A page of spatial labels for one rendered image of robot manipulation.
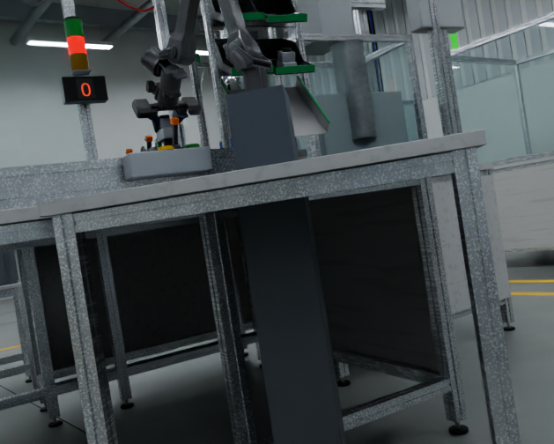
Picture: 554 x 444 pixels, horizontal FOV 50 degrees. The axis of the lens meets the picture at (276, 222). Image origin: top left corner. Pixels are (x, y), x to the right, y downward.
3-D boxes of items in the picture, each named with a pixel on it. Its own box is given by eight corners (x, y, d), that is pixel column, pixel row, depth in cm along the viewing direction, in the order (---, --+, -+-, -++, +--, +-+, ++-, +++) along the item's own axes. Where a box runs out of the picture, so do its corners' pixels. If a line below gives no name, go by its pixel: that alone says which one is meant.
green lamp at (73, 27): (85, 34, 171) (83, 18, 170) (68, 34, 168) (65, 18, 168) (82, 40, 175) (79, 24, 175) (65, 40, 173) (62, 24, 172)
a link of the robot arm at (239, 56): (273, 70, 147) (269, 45, 147) (252, 66, 140) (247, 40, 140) (252, 77, 151) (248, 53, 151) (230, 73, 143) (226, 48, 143)
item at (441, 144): (487, 144, 110) (484, 129, 110) (39, 217, 121) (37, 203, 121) (433, 167, 180) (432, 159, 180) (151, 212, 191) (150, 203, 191)
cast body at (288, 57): (297, 72, 184) (297, 48, 181) (284, 73, 182) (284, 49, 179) (287, 68, 191) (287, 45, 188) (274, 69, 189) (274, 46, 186)
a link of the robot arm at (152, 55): (196, 52, 160) (170, 32, 165) (176, 48, 153) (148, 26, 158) (180, 90, 164) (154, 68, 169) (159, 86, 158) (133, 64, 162)
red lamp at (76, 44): (88, 52, 171) (85, 35, 171) (70, 52, 168) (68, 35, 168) (84, 57, 175) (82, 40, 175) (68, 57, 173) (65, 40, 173)
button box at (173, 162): (213, 169, 150) (210, 144, 149) (132, 177, 140) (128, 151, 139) (203, 173, 156) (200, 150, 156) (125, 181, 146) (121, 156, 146)
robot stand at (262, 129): (295, 168, 138) (282, 84, 138) (237, 178, 139) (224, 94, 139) (300, 172, 152) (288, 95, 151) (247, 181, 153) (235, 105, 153)
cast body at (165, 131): (179, 136, 169) (174, 113, 169) (164, 137, 167) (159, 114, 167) (169, 142, 176) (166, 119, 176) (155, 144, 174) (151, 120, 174)
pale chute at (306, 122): (328, 134, 184) (330, 122, 181) (288, 138, 180) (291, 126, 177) (296, 87, 202) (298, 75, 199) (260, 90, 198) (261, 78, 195)
